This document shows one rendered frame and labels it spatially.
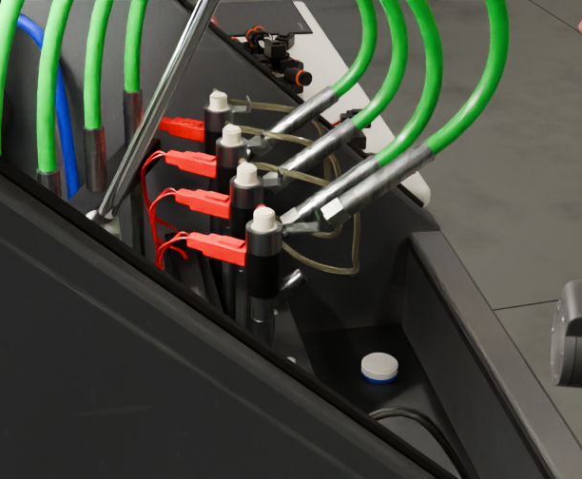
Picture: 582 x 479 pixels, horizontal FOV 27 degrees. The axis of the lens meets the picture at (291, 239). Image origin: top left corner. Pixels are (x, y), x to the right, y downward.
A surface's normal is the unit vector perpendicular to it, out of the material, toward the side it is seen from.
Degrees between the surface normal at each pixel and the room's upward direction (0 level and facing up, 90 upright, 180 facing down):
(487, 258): 0
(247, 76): 90
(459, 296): 0
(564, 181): 0
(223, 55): 90
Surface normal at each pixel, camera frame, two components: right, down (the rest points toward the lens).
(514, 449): -0.98, 0.07
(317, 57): 0.03, -0.88
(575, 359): -0.09, 0.26
